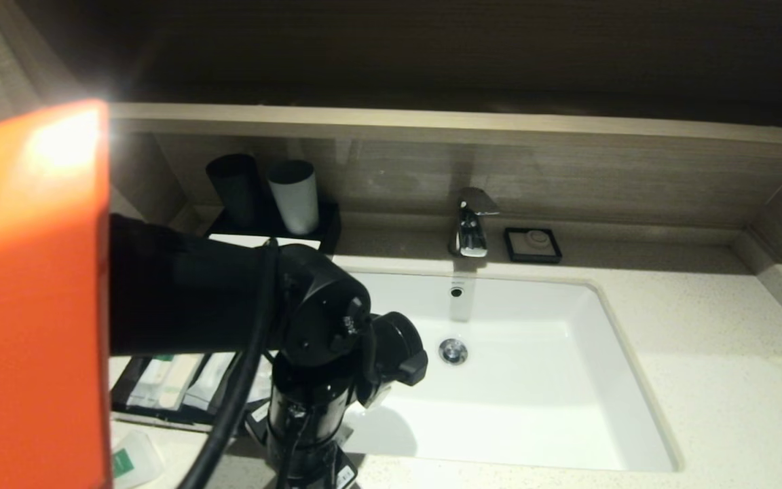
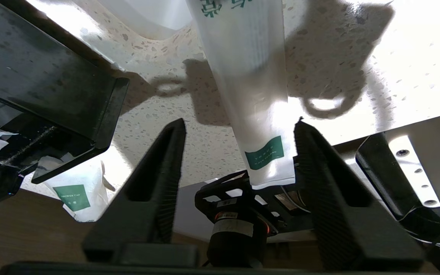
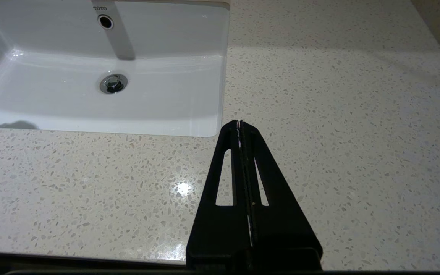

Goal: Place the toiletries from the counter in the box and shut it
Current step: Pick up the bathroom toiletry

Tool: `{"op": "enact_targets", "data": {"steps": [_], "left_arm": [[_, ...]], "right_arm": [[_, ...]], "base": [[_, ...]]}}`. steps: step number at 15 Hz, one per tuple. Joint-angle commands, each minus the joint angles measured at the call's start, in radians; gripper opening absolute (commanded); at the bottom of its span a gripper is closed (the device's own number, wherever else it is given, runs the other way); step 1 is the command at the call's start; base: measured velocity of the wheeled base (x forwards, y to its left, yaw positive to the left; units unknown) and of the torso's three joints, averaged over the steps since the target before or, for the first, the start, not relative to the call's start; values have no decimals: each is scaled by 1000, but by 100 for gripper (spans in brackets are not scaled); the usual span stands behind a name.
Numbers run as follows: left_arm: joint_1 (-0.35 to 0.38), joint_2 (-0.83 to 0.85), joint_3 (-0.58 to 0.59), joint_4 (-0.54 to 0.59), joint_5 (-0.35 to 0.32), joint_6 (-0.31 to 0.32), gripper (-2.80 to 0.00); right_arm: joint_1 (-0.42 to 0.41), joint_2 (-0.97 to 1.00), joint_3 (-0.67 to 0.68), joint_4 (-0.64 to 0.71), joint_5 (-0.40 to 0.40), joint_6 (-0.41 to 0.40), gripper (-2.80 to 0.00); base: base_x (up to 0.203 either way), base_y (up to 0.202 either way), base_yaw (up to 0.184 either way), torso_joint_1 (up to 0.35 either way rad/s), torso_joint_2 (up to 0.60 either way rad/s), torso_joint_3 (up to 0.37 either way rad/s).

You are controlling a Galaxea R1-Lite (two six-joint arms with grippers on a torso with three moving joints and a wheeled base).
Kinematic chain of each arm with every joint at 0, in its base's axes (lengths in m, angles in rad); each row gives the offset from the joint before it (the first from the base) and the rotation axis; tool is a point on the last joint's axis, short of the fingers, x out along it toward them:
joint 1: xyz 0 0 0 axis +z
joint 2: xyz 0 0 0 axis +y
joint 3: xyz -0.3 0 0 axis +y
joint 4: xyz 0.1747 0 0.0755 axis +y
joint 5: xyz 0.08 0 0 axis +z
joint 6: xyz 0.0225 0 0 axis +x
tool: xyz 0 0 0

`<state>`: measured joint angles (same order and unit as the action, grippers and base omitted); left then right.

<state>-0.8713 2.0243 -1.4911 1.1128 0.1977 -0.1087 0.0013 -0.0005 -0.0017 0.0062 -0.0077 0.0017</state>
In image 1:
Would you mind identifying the black square soap dish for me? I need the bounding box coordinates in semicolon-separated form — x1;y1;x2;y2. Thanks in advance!
504;228;562;265

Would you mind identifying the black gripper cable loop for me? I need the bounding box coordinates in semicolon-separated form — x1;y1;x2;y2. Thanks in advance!
177;238;280;489

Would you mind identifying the clear packet with white tube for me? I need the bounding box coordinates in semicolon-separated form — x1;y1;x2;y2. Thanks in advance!
126;353;178;408

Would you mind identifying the chrome faucet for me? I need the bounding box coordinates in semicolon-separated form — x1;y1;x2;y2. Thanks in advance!
449;188;500;259

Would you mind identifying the long clear toothbrush packet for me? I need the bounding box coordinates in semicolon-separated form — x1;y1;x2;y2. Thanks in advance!
184;352;237;412

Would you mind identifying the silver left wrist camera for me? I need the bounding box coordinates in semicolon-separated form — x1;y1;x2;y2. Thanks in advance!
362;380;396;410

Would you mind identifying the shower cap packet green label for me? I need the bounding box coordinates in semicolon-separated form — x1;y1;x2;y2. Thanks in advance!
111;430;165;489

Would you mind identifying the black compartment tray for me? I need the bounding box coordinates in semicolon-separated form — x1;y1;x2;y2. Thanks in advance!
110;352;276;430

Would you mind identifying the long wooden wall shelf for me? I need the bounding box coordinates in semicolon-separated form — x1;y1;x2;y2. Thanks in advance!
109;103;782;151

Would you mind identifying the black cup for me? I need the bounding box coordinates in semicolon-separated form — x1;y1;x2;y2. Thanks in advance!
206;153;264;232

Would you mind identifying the white cup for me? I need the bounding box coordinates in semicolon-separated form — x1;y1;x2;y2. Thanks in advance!
267;160;320;236

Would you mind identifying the chrome sink drain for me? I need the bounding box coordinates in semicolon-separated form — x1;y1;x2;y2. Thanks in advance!
439;338;468;366

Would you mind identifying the white ceramic sink basin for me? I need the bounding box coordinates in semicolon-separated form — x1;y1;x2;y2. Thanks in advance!
333;270;681;473

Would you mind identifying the white plate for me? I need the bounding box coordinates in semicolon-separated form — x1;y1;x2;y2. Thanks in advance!
209;234;322;253

